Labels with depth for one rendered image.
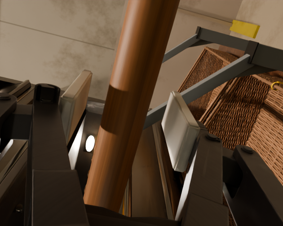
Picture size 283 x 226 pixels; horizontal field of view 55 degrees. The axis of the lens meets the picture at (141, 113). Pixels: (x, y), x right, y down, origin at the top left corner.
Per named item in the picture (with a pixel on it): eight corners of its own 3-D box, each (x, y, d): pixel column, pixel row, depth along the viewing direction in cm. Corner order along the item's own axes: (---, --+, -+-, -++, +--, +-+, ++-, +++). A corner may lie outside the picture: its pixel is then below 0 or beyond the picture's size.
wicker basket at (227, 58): (229, 170, 131) (174, 158, 127) (201, 122, 183) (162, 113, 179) (272, 74, 113) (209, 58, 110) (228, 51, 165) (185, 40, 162)
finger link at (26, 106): (45, 149, 13) (-19, 136, 13) (68, 113, 18) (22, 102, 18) (49, 122, 13) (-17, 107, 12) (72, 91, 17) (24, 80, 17)
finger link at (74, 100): (65, 149, 15) (52, 146, 15) (86, 107, 22) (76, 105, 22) (74, 99, 14) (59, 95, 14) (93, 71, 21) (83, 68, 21)
